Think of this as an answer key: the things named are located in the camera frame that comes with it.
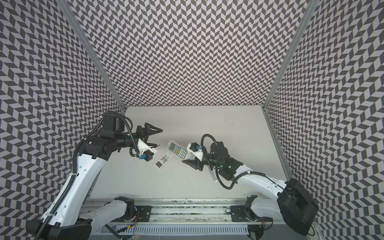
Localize clear handle screwdriver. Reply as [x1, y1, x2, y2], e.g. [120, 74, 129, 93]
[208, 164, 218, 182]

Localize white remote with back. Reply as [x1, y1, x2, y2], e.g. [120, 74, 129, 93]
[167, 141, 188, 160]

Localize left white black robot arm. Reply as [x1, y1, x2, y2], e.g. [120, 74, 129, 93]
[26, 111, 162, 240]

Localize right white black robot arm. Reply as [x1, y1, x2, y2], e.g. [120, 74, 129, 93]
[183, 142, 320, 236]

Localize white remote with barcode label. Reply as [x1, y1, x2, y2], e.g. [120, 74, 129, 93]
[153, 152, 174, 171]

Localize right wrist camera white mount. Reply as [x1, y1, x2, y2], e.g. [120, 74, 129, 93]
[187, 143, 204, 161]

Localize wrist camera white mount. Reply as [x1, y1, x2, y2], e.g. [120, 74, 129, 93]
[137, 139, 158, 162]
[187, 143, 204, 161]

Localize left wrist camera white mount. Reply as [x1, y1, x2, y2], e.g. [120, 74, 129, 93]
[137, 139, 158, 162]

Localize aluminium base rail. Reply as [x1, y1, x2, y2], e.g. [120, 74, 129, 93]
[80, 198, 310, 226]

